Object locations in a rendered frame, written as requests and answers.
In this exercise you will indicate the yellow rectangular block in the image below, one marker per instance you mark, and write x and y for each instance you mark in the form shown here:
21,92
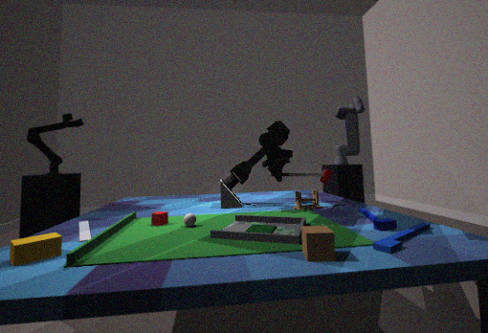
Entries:
34,248

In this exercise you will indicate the white ball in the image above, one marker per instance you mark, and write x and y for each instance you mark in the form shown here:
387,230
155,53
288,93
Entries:
189,219

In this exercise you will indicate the red cube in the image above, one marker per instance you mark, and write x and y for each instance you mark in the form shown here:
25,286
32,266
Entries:
159,218

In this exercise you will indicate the brown cube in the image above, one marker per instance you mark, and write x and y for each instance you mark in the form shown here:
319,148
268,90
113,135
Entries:
318,243

